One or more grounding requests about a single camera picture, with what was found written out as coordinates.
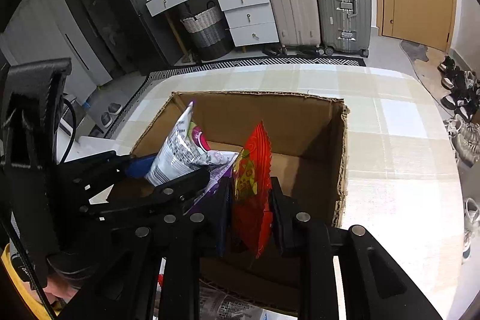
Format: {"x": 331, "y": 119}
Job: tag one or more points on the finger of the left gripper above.
{"x": 184, "y": 190}

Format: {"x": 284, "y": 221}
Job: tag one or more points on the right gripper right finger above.
{"x": 284, "y": 208}

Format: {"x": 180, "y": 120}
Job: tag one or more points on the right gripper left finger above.
{"x": 213, "y": 215}

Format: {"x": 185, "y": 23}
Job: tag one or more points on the red snack bag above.
{"x": 252, "y": 217}

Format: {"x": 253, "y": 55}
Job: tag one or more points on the purple white snack bag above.
{"x": 186, "y": 150}

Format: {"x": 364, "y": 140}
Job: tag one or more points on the yellow sleeve forearm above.
{"x": 36, "y": 308}

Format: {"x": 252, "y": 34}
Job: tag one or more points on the SF Express cardboard box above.
{"x": 308, "y": 138}

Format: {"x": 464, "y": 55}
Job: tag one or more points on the cookie packet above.
{"x": 214, "y": 304}

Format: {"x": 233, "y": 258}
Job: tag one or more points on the black refrigerator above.
{"x": 138, "y": 40}

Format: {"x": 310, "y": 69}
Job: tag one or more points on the woven laundry basket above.
{"x": 209, "y": 32}

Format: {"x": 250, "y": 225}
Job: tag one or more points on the grey aluminium suitcase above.
{"x": 345, "y": 25}

